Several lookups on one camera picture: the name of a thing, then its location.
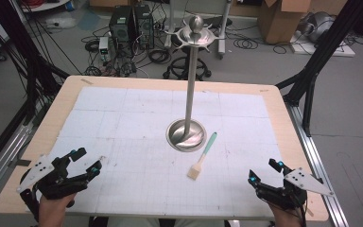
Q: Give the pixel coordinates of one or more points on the person's left hand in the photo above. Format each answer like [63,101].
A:
[53,213]

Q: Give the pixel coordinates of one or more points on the thin wooden stick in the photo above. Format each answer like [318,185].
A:
[309,212]

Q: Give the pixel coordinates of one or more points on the person's right hand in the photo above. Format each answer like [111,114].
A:
[288,219]

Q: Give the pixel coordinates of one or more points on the small white power supply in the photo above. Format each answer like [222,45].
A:
[103,47]

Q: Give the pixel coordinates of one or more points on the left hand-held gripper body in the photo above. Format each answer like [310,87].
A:
[45,184]

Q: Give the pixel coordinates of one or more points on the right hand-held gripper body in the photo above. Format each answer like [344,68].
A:
[296,189]

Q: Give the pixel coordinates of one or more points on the black computer tower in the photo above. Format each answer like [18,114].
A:
[121,26]
[145,26]

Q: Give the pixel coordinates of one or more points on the black tape strip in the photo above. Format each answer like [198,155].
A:
[20,163]

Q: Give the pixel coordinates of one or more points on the white flat board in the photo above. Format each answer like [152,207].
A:
[337,50]

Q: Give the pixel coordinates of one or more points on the steel utensil rack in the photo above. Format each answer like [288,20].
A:
[191,94]

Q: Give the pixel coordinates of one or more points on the aluminium rail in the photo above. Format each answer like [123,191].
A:
[3,160]
[315,164]

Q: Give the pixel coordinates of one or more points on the large open cardboard box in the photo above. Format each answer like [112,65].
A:
[280,19]

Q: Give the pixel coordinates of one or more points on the white metal stand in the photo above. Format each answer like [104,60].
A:
[223,28]

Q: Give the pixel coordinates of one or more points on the white grid mat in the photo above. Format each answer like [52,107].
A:
[123,132]

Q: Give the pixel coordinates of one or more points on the black frame post with brace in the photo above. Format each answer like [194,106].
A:
[321,53]

